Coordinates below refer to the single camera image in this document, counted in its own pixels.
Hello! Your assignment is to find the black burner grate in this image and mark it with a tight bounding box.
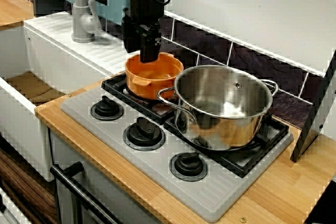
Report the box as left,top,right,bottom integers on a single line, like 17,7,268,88
164,113,291,179
101,71,182,125

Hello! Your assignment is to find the white sink basin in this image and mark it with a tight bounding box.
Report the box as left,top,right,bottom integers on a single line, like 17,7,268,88
0,11,157,183

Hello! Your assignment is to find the brown cardboard sheet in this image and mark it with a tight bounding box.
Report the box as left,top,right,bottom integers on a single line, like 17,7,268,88
5,71,66,104

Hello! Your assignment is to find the grey stove top plate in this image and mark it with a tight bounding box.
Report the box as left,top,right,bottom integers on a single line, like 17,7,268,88
59,73,295,223

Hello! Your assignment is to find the grey faucet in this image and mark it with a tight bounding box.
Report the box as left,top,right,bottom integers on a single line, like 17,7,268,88
71,0,102,44

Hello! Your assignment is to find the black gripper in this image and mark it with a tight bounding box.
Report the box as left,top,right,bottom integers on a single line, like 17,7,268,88
121,0,166,64

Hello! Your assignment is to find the black stove knob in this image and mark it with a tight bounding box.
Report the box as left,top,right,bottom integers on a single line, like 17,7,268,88
123,116,166,151
169,152,208,182
90,95,124,121

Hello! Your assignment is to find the white oven door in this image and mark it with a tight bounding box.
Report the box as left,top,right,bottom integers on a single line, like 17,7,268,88
51,132,163,224

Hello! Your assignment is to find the dark grey side panel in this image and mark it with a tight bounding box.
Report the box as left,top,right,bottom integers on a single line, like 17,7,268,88
290,48,336,163

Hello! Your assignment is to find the black oven door handle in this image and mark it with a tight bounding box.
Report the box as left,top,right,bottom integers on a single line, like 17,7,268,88
49,161,121,224

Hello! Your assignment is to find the stainless steel pot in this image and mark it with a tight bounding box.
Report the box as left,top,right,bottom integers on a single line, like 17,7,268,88
156,65,279,152

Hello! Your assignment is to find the orange plastic pot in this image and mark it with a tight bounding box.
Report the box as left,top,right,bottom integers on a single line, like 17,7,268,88
124,52,184,101

